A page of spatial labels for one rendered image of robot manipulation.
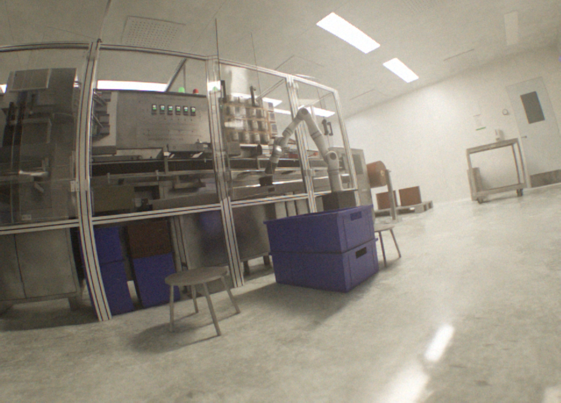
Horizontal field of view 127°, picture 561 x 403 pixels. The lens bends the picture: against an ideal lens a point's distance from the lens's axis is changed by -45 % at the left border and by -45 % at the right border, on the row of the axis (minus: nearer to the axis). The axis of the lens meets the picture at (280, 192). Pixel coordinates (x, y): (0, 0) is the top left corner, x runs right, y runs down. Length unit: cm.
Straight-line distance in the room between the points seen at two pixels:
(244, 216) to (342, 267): 113
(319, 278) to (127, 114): 197
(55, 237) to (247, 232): 154
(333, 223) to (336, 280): 31
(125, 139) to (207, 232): 105
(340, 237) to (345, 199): 70
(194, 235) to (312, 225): 97
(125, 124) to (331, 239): 185
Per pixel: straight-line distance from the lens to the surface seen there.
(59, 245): 191
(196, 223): 200
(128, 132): 228
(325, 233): 134
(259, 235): 226
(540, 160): 584
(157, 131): 233
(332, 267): 137
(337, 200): 190
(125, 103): 239
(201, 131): 246
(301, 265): 151
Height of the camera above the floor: 49
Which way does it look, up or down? 4 degrees up
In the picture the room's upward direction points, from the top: 9 degrees counter-clockwise
